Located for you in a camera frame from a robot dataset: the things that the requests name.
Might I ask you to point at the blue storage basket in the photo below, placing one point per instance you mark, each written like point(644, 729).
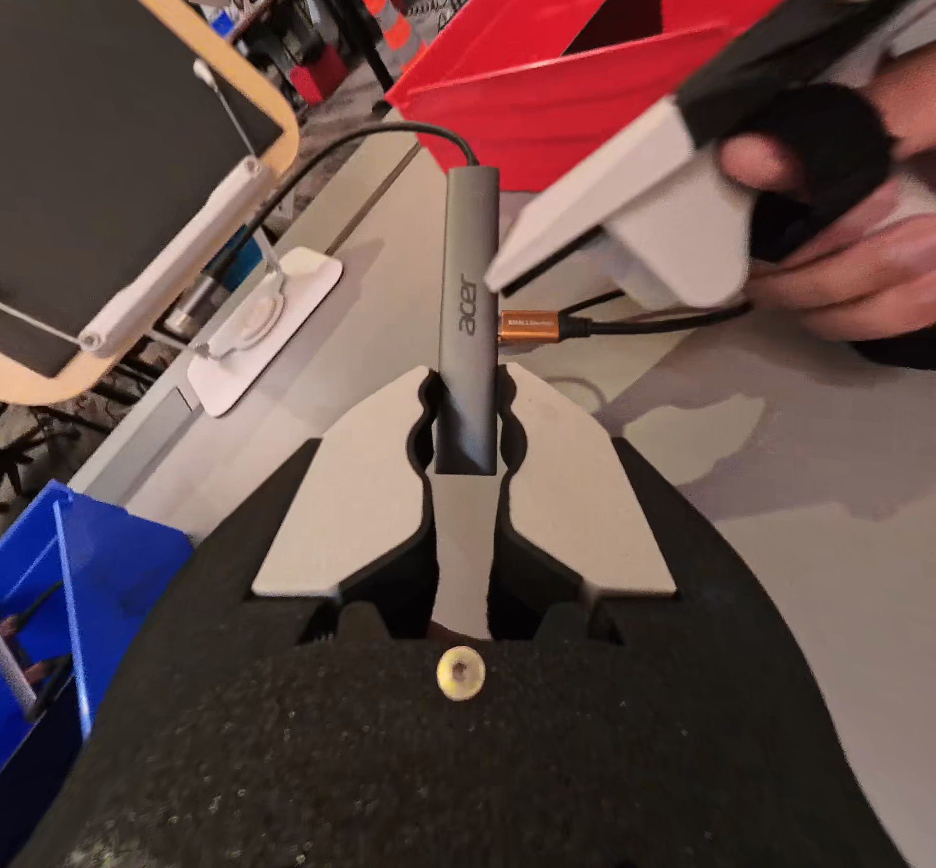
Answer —
point(245, 264)

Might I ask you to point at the orange traffic cone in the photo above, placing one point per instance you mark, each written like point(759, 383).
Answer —
point(387, 16)

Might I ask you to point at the blue storage bin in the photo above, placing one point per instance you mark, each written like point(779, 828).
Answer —
point(117, 575)
point(223, 21)

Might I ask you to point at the red storage bin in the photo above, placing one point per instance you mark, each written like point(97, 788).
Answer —
point(318, 74)
point(548, 100)

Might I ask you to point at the person's right hand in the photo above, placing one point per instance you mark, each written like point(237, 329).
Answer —
point(877, 275)

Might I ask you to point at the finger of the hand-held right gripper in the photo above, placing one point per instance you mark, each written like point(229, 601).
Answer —
point(643, 202)

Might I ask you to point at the white stand with black board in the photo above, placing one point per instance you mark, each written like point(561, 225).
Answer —
point(110, 151)

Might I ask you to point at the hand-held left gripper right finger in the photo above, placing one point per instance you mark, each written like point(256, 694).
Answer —
point(578, 517)

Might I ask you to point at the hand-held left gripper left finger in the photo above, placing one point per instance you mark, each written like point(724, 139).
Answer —
point(344, 517)

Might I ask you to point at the grey desk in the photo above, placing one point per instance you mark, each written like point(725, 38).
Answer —
point(804, 480)

